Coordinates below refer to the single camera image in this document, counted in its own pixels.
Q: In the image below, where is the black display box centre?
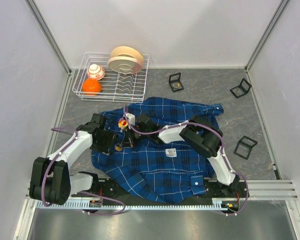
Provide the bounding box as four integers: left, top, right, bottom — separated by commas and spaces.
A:
168, 72, 184, 93

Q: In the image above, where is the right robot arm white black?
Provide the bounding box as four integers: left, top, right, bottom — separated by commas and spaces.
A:
115, 113, 240, 197

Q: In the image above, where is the beige plate rear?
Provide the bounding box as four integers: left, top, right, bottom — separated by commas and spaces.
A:
110, 46, 144, 63

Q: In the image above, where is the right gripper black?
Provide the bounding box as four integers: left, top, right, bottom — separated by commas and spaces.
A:
120, 124, 150, 148

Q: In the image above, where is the colourful flower plush brooch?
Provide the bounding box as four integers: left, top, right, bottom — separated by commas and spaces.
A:
118, 118, 129, 130

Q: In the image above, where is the beige plate front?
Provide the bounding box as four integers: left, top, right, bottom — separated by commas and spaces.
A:
107, 56, 143, 75

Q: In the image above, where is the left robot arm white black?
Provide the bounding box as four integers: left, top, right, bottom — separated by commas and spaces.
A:
29, 113, 118, 207

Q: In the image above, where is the black display box near right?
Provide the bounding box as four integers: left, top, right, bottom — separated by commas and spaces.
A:
233, 135, 258, 160

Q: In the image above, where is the white orange patterned bowl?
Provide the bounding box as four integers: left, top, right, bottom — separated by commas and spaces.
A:
87, 64, 106, 81

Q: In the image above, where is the white shirt label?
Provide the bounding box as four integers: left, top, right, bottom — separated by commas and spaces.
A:
165, 148, 177, 158

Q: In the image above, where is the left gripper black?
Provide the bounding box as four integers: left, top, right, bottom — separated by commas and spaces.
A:
89, 129, 119, 156

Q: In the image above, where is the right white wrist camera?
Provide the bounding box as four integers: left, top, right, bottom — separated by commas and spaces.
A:
125, 113, 136, 126

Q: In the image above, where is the round orange picture brooch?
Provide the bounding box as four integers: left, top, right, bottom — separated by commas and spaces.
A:
173, 82, 180, 88

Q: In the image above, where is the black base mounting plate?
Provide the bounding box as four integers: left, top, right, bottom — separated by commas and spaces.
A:
73, 179, 249, 206

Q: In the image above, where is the black display box far right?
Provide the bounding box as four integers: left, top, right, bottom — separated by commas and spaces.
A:
230, 78, 252, 99

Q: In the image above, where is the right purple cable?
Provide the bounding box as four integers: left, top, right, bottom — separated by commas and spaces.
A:
123, 104, 251, 217

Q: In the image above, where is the black display box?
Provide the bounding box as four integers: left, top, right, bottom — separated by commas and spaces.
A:
233, 135, 258, 160
168, 72, 184, 93
230, 78, 252, 99

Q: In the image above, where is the grey slotted cable duct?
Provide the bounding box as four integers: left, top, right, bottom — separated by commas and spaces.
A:
36, 198, 228, 211

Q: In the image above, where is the white wire dish rack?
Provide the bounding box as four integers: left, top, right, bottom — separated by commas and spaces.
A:
72, 52, 150, 103

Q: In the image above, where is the beige plate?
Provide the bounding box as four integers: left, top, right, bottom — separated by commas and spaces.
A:
110, 46, 144, 63
107, 56, 143, 75

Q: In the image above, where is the blue plaid shirt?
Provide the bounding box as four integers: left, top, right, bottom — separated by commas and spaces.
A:
91, 96, 224, 195

